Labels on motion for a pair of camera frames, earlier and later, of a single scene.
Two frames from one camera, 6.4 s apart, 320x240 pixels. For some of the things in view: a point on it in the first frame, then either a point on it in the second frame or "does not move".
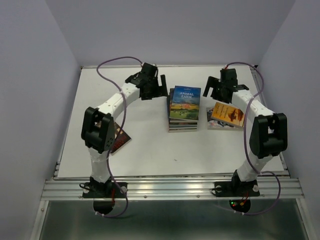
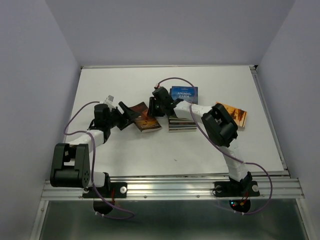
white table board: [185, 135] does not move
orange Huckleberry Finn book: [228, 114] does not move
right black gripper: [213, 82] -> [151, 112]
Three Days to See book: [183, 125] does not move
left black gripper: [157, 92] -> [129, 115]
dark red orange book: [121, 138] -> [145, 123]
